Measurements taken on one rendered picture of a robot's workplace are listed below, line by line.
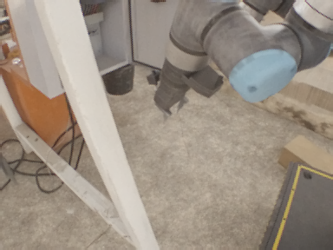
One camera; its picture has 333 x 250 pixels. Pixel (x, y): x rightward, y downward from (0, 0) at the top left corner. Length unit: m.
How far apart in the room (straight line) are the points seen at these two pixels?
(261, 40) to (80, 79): 0.34
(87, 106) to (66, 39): 0.14
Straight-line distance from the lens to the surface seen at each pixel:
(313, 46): 0.44
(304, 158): 1.57
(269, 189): 1.50
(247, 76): 0.33
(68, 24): 0.49
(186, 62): 0.45
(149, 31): 1.04
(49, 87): 0.96
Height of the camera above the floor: 1.11
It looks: 38 degrees down
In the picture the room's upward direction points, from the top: straight up
